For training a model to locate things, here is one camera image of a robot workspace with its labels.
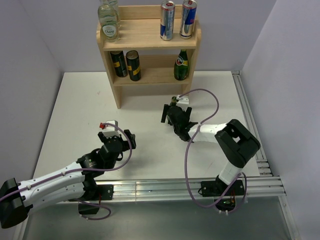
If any green glass bottle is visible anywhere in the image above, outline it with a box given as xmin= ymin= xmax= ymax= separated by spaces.
xmin=169 ymin=96 xmax=179 ymax=107
xmin=174 ymin=49 xmax=189 ymax=81

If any green glass bottle front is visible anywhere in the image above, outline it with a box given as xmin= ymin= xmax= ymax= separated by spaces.
xmin=174 ymin=49 xmax=189 ymax=81

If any black yellow can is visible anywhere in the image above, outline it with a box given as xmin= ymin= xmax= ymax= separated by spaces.
xmin=110 ymin=50 xmax=128 ymax=78
xmin=126 ymin=50 xmax=141 ymax=82

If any silver blue energy drink can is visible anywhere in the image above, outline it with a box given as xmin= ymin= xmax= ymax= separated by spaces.
xmin=179 ymin=0 xmax=197 ymax=39

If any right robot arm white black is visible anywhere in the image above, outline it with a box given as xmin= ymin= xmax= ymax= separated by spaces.
xmin=161 ymin=104 xmax=261 ymax=195

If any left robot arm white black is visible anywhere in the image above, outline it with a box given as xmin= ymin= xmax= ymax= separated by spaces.
xmin=0 ymin=129 xmax=137 ymax=229

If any wooden two-tier shelf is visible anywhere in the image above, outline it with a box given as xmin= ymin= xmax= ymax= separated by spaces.
xmin=96 ymin=5 xmax=202 ymax=109

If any clear glass bottle front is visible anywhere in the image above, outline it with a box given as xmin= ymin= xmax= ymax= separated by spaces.
xmin=97 ymin=0 xmax=120 ymax=42

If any clear glass bottle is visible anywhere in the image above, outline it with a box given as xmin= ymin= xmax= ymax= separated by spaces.
xmin=108 ymin=0 xmax=121 ymax=27
xmin=97 ymin=0 xmax=120 ymax=42

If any clear glass bottle rear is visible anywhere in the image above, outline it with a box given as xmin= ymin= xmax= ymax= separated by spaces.
xmin=108 ymin=0 xmax=121 ymax=27

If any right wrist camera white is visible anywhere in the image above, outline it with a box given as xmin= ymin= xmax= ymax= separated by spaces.
xmin=176 ymin=95 xmax=189 ymax=106

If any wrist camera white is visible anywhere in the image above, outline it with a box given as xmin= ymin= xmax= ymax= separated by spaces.
xmin=99 ymin=120 xmax=120 ymax=138
xmin=176 ymin=95 xmax=189 ymax=106

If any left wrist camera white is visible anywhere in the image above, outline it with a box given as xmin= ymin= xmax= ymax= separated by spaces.
xmin=99 ymin=120 xmax=120 ymax=138

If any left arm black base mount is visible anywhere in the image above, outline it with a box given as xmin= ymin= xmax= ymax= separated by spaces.
xmin=78 ymin=184 xmax=114 ymax=216

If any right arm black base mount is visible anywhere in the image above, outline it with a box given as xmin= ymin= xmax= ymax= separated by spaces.
xmin=198 ymin=177 xmax=247 ymax=212

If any aluminium rail frame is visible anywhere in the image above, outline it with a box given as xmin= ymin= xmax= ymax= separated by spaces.
xmin=12 ymin=70 xmax=301 ymax=240

